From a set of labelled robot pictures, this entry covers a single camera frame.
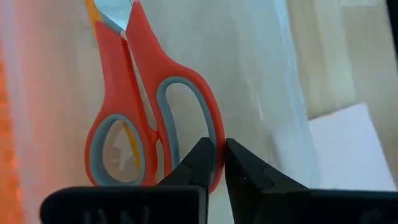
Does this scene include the white notepad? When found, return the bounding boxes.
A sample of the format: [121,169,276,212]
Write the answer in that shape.
[307,103,398,192]

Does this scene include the clear plastic pencil box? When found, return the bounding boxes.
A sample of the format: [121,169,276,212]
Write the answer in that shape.
[12,0,322,224]

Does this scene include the red and grey scissors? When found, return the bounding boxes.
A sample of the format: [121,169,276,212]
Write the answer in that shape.
[84,0,226,194]

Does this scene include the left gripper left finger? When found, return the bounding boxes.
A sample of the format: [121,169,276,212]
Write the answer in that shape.
[39,136,216,224]

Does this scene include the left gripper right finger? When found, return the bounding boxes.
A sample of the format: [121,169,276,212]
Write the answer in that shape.
[224,138,398,224]

